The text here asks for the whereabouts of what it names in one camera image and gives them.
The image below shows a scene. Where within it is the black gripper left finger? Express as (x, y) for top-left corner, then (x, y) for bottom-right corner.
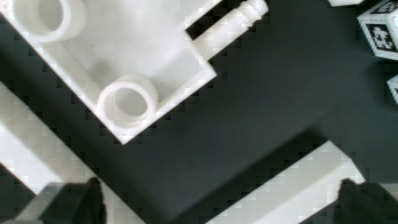
(38, 178), (106, 224)

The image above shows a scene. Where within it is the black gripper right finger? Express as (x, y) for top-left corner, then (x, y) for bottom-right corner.
(333, 179), (398, 224)

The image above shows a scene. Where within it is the white chair seat part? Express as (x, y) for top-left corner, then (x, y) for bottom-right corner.
(0, 0), (220, 143)

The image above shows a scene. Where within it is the white chair leg with marker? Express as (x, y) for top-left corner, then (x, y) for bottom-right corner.
(356, 0), (398, 61)
(387, 75), (398, 104)

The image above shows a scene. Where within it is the small white part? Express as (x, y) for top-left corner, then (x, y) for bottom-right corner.
(328, 0), (364, 7)

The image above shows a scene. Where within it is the white fence wall right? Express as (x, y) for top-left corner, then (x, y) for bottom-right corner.
(205, 141), (364, 224)

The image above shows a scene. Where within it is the white fence wall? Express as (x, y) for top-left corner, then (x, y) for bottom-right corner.
(205, 141), (364, 224)
(0, 83), (145, 224)

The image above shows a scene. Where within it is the white fence wall front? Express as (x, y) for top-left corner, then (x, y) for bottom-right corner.
(0, 83), (145, 224)

